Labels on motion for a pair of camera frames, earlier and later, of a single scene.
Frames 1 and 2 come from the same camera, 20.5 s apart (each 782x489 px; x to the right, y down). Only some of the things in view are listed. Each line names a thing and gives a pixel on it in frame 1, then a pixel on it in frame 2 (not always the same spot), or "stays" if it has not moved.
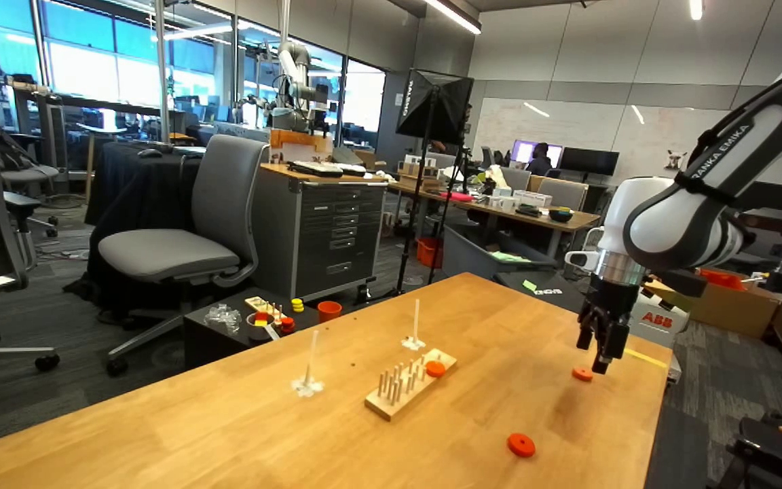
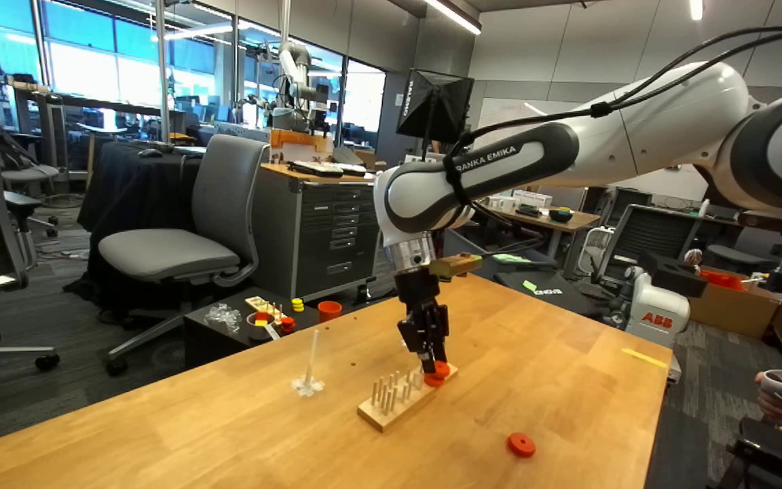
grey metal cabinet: x=318 y=234 stays
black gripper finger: x=610 y=346 -> x=432 y=349
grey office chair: x=214 y=250 stays
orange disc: x=521 y=443 stays
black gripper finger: x=585 y=333 -> x=411 y=337
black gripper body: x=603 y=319 -> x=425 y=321
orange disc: x=580 y=372 -> x=443 y=368
